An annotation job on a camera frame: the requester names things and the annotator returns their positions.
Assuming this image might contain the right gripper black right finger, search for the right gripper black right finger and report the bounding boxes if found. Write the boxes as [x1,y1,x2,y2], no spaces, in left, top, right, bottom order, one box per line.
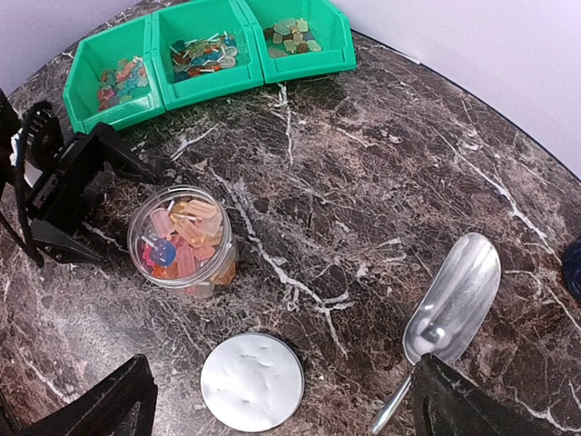
[411,354,556,436]

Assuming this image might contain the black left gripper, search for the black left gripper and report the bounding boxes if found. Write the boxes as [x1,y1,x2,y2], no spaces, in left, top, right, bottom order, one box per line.
[1,94,158,264]

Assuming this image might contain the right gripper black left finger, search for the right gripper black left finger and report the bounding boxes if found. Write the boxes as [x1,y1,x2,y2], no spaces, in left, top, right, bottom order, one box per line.
[8,354,158,435]

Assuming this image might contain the silver metal scoop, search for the silver metal scoop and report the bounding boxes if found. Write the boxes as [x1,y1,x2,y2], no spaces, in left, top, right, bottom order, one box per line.
[369,233,501,435]

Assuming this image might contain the white round lid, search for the white round lid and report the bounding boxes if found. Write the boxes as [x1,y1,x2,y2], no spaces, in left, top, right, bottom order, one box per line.
[200,332,305,432]

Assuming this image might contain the green three-compartment candy bin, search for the green three-compartment candy bin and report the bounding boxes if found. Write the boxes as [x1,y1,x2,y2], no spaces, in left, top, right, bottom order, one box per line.
[64,1,356,133]

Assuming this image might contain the red-orange gummy candies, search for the red-orange gummy candies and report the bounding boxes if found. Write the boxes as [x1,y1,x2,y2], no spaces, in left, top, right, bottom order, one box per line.
[96,56,149,112]

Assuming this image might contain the lollipop candies pile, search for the lollipop candies pile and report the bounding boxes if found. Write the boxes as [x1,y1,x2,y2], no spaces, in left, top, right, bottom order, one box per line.
[169,32,239,83]

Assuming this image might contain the yellow-green gummy candies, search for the yellow-green gummy candies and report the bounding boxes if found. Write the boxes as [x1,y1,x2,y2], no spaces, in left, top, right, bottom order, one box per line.
[262,18,322,59]

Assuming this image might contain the dark blue mug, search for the dark blue mug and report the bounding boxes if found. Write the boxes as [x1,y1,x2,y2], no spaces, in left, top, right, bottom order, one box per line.
[562,240,581,303]

